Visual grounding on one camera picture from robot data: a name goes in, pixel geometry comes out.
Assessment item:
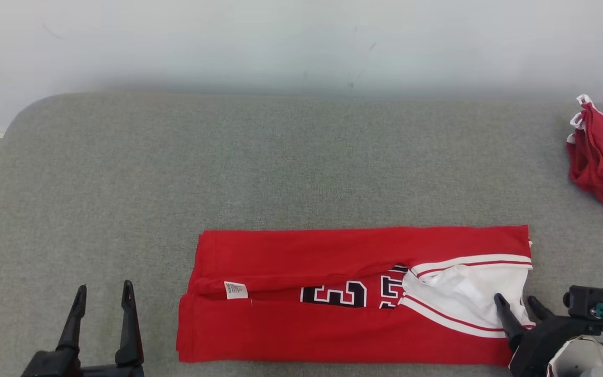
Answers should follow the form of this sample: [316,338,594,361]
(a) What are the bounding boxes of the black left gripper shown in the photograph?
[20,280,146,377]

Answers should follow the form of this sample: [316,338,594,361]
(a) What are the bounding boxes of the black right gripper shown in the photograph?
[493,293,603,377]

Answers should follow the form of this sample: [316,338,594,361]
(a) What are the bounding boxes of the red jersey shirt white sleeves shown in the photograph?
[176,225,535,365]

